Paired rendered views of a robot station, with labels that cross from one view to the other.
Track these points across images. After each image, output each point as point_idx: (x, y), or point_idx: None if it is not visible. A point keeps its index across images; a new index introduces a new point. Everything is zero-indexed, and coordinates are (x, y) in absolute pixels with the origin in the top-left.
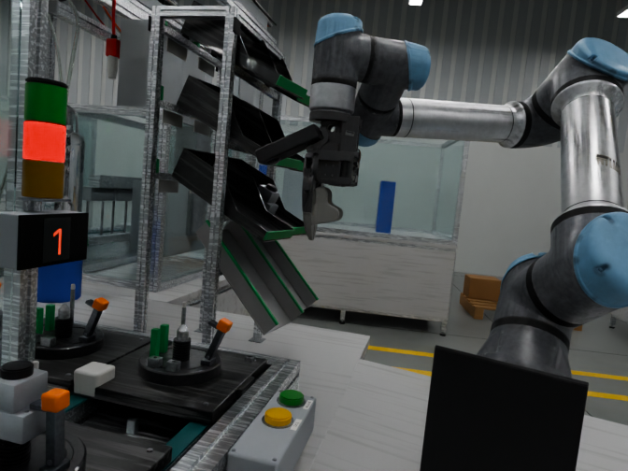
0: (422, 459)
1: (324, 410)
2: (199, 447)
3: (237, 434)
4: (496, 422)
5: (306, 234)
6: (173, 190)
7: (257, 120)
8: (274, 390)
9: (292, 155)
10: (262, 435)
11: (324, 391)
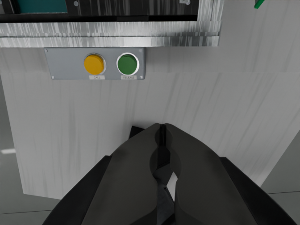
0: (129, 137)
1: (208, 64)
2: (35, 27)
3: (64, 44)
4: None
5: (151, 125)
6: None
7: None
8: (140, 44)
9: None
10: (72, 60)
11: (246, 56)
